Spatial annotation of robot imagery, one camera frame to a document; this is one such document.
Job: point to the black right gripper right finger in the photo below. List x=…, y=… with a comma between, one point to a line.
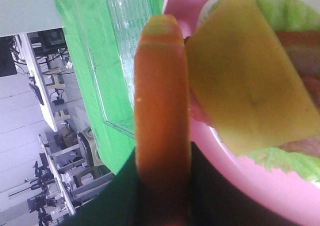
x=214, y=201

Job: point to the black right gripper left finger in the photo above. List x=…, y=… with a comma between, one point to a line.
x=116, y=204

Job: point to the yellow cheese slice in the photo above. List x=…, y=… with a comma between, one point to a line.
x=250, y=81

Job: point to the pink round plate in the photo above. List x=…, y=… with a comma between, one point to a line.
x=285, y=194

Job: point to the background lab equipment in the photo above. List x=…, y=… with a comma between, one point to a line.
x=21, y=121

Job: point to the white background table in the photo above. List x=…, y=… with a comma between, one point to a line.
x=35, y=71

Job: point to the green tablecloth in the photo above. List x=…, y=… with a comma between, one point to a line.
x=113, y=146

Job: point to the left clear plastic tray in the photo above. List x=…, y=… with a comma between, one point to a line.
x=110, y=32

